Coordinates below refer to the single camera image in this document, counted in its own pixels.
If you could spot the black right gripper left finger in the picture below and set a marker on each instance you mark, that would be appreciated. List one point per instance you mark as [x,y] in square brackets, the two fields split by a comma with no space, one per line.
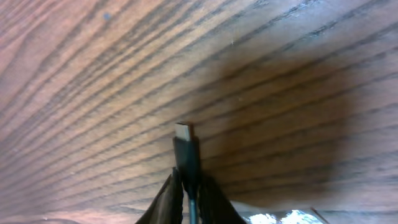
[167,206]

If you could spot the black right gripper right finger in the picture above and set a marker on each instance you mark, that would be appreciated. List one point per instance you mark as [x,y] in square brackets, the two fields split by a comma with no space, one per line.
[214,206]

